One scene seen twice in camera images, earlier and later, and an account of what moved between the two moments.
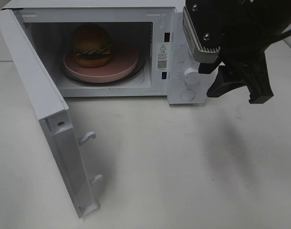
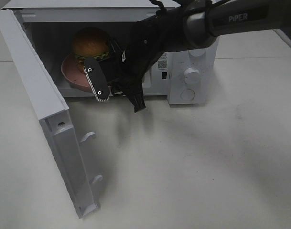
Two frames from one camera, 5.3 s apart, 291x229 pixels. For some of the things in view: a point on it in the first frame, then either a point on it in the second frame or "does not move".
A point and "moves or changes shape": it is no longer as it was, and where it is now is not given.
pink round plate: (124, 59) moves or changes shape
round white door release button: (187, 95) does not move
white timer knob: (191, 76) does not move
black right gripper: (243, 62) to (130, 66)
